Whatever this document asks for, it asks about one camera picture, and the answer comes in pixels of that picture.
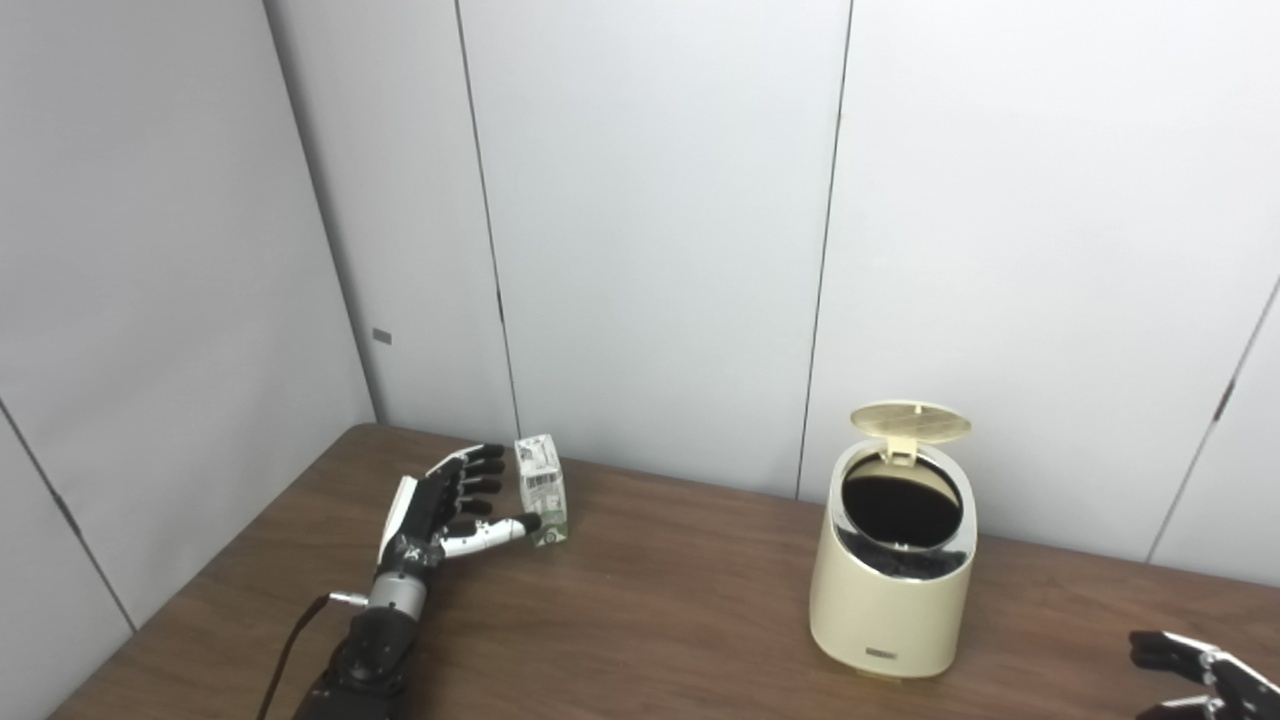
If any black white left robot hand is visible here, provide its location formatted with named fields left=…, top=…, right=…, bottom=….
left=377, top=445, right=542, bottom=581

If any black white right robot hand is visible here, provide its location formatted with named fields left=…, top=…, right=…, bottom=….
left=1129, top=630, right=1280, bottom=720

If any white green milk carton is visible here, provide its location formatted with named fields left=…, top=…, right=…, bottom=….
left=514, top=434, right=569, bottom=548

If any round cream bin lid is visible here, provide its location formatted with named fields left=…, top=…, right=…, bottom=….
left=850, top=401, right=972, bottom=467

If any cream-colored bin body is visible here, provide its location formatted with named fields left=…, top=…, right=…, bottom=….
left=808, top=438, right=978, bottom=681

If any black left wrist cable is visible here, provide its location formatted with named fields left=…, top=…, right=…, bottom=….
left=256, top=590, right=369, bottom=720

